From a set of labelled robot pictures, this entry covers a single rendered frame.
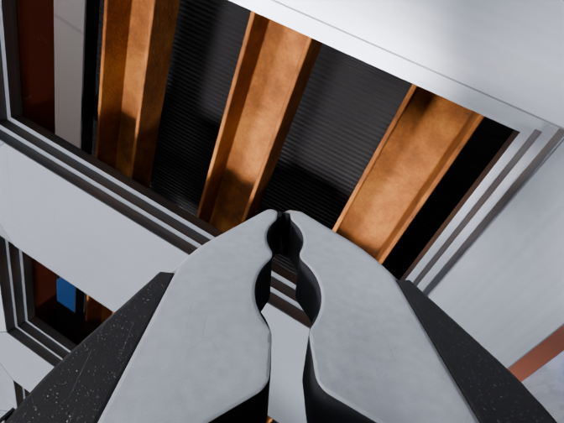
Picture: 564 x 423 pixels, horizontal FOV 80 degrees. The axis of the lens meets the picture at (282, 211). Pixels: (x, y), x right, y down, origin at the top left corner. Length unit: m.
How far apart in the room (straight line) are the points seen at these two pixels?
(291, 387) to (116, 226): 0.29
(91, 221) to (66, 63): 1.39
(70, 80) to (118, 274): 1.42
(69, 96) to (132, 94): 1.25
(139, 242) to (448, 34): 0.37
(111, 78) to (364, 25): 0.44
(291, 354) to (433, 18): 0.35
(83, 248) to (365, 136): 0.46
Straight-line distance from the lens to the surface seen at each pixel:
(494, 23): 0.27
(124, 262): 0.49
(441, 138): 0.46
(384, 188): 0.48
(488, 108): 0.30
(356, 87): 0.59
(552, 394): 0.68
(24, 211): 0.60
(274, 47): 0.49
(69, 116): 1.91
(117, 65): 0.62
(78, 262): 0.56
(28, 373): 0.95
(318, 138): 0.62
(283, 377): 0.46
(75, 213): 0.51
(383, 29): 0.27
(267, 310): 0.39
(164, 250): 0.42
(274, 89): 0.49
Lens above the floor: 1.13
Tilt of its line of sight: 57 degrees down
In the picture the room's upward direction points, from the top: 137 degrees counter-clockwise
